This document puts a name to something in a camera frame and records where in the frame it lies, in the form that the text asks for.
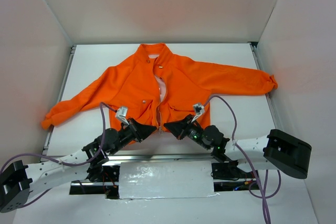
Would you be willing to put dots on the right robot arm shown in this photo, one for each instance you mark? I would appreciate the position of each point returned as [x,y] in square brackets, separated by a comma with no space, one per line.
[276,151]

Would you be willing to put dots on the orange zip jacket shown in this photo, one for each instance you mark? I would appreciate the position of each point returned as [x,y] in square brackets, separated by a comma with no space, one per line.
[158,87]

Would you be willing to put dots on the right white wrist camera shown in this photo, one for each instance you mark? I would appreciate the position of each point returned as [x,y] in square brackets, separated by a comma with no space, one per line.
[199,110]

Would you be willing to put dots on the white foil-edged panel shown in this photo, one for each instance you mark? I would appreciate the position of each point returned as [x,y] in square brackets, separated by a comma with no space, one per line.
[156,180]

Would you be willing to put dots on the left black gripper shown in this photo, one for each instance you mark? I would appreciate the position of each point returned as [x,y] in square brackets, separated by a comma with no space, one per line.
[134,130]

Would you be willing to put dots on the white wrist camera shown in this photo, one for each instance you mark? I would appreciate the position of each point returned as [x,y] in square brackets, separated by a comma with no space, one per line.
[121,115]
[199,110]

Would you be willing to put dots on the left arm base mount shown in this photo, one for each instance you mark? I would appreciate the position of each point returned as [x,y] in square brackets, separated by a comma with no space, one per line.
[107,184]

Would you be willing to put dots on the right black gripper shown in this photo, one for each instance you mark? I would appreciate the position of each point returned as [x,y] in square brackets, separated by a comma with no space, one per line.
[185,127]

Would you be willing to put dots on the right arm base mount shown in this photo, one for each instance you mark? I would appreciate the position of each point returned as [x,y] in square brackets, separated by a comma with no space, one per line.
[228,177]

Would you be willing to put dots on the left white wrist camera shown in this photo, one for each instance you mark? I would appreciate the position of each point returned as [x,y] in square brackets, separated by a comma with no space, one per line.
[121,115]

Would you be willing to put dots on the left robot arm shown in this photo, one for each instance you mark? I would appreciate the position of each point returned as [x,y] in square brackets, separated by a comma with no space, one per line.
[20,182]

